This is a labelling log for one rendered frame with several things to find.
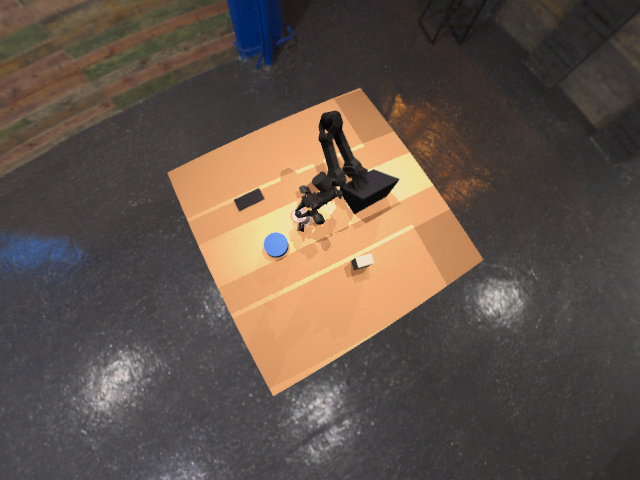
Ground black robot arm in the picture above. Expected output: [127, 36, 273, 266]
[302, 110, 369, 210]

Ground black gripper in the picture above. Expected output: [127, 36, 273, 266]
[295, 185, 328, 225]

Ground glass french press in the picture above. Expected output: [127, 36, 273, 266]
[292, 208, 312, 232]

